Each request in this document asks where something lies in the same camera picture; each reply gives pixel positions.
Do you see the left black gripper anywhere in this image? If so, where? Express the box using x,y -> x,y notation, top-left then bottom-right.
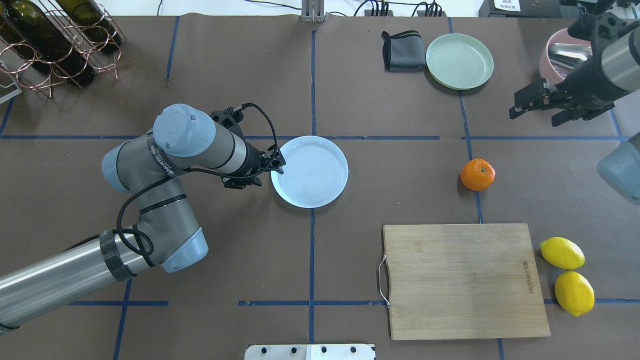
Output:
210,105 -> 286,190

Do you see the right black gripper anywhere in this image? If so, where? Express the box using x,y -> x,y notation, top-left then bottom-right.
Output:
509,78 -> 617,126

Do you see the light blue plate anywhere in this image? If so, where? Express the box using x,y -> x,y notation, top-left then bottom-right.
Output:
270,136 -> 349,208

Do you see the orange mandarin fruit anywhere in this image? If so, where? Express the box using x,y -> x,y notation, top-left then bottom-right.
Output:
459,158 -> 496,192

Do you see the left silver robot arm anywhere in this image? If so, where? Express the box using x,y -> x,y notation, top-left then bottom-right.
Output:
1,102 -> 286,334

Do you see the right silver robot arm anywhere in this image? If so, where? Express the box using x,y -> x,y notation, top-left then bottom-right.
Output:
509,12 -> 640,127

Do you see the light green plate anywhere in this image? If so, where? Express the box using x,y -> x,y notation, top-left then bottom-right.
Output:
425,33 -> 495,91

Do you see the pink bowl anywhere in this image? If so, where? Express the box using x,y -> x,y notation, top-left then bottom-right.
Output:
539,28 -> 592,85

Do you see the metal ice scoop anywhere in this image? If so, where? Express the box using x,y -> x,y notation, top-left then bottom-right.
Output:
547,43 -> 593,69

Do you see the folded dark grey cloth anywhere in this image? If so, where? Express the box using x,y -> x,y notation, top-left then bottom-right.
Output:
381,30 -> 427,73

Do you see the upper yellow lemon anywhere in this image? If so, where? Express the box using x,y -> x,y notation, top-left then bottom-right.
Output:
540,236 -> 586,271

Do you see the yellow lemon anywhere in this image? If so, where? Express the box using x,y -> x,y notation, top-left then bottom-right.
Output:
540,236 -> 586,271
553,270 -> 595,317

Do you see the bamboo cutting board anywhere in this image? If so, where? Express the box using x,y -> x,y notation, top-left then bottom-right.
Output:
382,223 -> 551,341

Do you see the lower yellow lemon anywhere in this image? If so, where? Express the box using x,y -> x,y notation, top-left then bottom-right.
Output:
553,270 -> 595,317

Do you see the dark wine bottle upper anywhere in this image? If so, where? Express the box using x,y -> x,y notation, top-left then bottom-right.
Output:
57,0 -> 122,54

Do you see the dark wine bottle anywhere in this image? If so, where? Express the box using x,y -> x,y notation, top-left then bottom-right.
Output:
57,0 -> 122,54
0,2 -> 26,45
2,0 -> 95,88

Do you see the dark wine bottle lower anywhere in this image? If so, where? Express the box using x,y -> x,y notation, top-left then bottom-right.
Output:
2,0 -> 95,88

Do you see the aluminium frame post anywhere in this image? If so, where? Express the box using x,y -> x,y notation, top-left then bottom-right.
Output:
301,0 -> 327,24

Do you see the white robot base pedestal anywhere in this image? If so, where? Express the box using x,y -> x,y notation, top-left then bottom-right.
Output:
244,343 -> 377,360

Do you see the copper wire bottle rack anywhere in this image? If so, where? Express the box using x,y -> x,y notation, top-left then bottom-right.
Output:
1,0 -> 131,99

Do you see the white wire cup rack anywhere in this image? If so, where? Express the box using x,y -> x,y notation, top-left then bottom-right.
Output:
0,60 -> 23,104

